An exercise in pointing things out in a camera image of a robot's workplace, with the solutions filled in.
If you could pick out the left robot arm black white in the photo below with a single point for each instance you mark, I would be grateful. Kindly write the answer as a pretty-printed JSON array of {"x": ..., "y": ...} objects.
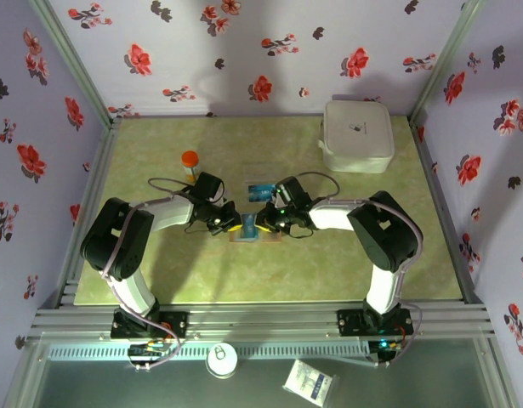
[{"x": 116, "y": 242}]

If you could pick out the aluminium corner post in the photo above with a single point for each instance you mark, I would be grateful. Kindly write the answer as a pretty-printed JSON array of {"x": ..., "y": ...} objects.
[
  {"x": 448, "y": 57},
  {"x": 72, "y": 55}
]

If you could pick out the aluminium rail by arm bases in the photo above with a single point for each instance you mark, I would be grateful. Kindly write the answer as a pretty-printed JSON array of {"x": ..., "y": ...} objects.
[{"x": 265, "y": 319}]

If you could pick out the brown leather card holder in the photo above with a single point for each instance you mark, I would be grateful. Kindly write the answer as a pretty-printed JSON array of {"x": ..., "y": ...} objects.
[{"x": 233, "y": 239}]

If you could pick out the clear acrylic card stand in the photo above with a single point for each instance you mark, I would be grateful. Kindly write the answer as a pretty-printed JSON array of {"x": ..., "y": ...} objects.
[{"x": 261, "y": 174}]

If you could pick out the white round tin lock print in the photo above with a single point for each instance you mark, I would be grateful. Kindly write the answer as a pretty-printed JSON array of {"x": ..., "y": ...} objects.
[{"x": 221, "y": 360}]

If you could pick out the perforated metal strip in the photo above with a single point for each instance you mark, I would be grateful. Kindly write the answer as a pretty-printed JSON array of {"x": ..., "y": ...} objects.
[{"x": 286, "y": 352}]

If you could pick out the white zipped pouch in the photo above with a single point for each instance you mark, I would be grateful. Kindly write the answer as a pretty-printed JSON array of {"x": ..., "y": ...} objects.
[{"x": 356, "y": 136}]

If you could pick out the orange capped small bottle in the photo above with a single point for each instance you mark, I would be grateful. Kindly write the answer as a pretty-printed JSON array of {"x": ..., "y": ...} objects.
[{"x": 189, "y": 160}]

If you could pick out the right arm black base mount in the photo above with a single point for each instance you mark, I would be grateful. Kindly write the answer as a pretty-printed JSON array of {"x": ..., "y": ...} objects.
[{"x": 350, "y": 323}]

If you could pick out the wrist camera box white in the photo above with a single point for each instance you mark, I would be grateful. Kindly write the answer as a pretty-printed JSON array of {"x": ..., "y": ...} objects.
[
  {"x": 220, "y": 197},
  {"x": 272, "y": 194}
]

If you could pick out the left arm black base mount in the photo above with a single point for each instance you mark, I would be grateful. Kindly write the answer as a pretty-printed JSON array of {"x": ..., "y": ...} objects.
[{"x": 176, "y": 324}]

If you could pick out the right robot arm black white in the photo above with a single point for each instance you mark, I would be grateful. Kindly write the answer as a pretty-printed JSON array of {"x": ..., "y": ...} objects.
[{"x": 384, "y": 238}]

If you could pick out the aluminium side rail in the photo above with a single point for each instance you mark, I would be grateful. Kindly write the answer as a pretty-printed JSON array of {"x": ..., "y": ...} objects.
[
  {"x": 429, "y": 170},
  {"x": 97, "y": 170}
]

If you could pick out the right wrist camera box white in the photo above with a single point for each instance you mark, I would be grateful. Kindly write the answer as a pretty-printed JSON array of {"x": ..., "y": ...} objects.
[{"x": 272, "y": 194}]

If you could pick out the white packet in plastic bag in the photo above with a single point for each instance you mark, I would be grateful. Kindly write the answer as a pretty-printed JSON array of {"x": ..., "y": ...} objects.
[{"x": 308, "y": 381}]

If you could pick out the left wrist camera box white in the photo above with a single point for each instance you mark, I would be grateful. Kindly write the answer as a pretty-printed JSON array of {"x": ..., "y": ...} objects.
[{"x": 220, "y": 197}]

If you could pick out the blue VIP credit card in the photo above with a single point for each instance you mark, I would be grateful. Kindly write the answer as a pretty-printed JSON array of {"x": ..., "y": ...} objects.
[{"x": 259, "y": 193}]

